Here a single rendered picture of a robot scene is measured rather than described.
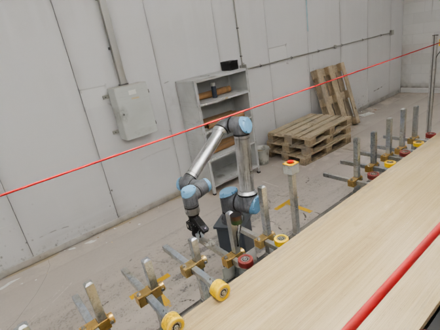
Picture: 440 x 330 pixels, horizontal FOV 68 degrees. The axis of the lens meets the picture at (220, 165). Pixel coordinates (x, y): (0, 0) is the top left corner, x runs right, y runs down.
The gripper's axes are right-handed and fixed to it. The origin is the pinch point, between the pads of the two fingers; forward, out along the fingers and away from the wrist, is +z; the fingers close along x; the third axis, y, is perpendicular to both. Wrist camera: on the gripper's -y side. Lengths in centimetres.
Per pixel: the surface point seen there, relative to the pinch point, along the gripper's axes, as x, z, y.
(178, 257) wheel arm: 25.9, -13.3, -19.5
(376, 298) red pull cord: 64, -92, -142
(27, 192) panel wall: 63, 3, 230
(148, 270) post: 47, -25, -31
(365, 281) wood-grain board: -23, -7, -94
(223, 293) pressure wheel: 26, -12, -56
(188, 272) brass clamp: 28.5, -12.2, -32.2
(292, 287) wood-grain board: 0, -7, -73
